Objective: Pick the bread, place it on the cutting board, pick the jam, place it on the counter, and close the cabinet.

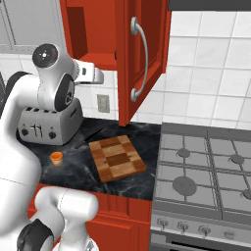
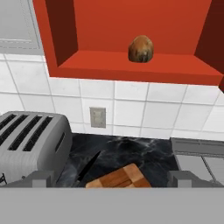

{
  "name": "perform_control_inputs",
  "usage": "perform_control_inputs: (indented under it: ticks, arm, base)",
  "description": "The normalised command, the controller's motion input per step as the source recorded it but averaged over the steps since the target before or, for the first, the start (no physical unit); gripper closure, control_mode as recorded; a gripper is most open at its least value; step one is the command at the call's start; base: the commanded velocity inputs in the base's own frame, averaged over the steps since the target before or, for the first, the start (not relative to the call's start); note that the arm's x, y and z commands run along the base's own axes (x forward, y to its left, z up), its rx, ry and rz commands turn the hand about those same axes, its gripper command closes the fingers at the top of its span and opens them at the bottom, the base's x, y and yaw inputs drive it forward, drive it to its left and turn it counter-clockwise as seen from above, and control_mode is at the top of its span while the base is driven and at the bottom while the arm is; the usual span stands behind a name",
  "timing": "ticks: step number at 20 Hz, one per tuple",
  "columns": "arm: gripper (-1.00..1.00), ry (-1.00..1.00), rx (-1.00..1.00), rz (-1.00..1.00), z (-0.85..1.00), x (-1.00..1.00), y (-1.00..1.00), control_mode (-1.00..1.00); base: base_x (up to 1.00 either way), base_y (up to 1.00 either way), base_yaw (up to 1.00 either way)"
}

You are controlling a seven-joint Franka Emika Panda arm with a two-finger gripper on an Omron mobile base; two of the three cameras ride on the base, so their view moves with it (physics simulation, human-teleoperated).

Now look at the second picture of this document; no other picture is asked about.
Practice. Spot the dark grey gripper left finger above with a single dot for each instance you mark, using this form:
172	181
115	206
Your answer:
40	179

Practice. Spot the wooden cutting board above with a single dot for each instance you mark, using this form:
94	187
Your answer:
121	178

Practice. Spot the brown bread loaf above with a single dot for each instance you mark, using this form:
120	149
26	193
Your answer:
140	49

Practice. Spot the red open wall cabinet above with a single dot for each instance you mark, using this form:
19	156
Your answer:
131	40

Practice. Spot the grey wall cabinet door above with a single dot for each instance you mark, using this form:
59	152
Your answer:
18	24

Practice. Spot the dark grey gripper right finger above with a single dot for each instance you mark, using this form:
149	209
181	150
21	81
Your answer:
181	178

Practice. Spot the grey hob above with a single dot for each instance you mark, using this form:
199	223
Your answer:
201	160

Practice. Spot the silver four-slot toaster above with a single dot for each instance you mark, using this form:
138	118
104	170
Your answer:
29	145

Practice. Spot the grey wall power outlet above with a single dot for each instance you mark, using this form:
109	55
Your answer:
97	117

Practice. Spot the black knife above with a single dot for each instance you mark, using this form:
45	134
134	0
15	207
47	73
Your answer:
87	169

